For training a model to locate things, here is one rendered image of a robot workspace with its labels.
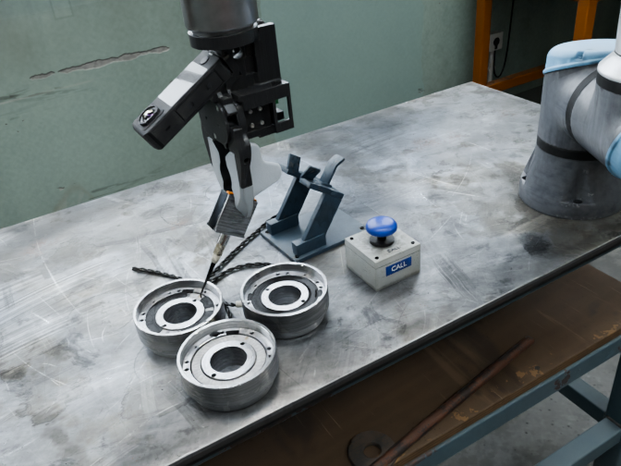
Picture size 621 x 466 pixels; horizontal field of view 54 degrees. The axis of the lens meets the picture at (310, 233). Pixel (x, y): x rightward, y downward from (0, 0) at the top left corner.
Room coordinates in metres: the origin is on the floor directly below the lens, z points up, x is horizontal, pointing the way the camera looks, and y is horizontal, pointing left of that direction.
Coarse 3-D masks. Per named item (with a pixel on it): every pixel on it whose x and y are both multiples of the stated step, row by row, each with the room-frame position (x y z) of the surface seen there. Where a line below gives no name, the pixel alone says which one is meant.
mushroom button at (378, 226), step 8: (376, 216) 0.67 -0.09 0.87; (384, 216) 0.66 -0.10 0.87; (368, 224) 0.65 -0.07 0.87; (376, 224) 0.65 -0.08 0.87; (384, 224) 0.64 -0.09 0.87; (392, 224) 0.64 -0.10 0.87; (368, 232) 0.64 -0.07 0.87; (376, 232) 0.63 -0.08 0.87; (384, 232) 0.63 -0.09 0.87; (392, 232) 0.64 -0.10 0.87
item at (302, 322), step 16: (256, 272) 0.62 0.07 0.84; (272, 272) 0.63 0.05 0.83; (288, 272) 0.63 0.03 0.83; (304, 272) 0.62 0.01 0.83; (320, 272) 0.60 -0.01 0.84; (240, 288) 0.59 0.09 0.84; (272, 288) 0.59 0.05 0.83; (288, 288) 0.60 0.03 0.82; (304, 288) 0.59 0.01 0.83; (320, 288) 0.58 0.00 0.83; (272, 304) 0.56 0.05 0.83; (320, 304) 0.55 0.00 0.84; (256, 320) 0.54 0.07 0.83; (272, 320) 0.53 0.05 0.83; (288, 320) 0.53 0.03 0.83; (304, 320) 0.53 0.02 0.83; (320, 320) 0.56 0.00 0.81; (288, 336) 0.53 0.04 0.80
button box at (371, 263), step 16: (352, 240) 0.66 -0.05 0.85; (368, 240) 0.66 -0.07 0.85; (384, 240) 0.65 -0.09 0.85; (400, 240) 0.65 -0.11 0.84; (416, 240) 0.64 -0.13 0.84; (352, 256) 0.65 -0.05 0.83; (368, 256) 0.62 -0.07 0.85; (384, 256) 0.62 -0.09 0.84; (400, 256) 0.62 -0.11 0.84; (416, 256) 0.63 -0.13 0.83; (368, 272) 0.62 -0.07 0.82; (384, 272) 0.61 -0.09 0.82; (400, 272) 0.62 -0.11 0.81; (416, 272) 0.63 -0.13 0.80
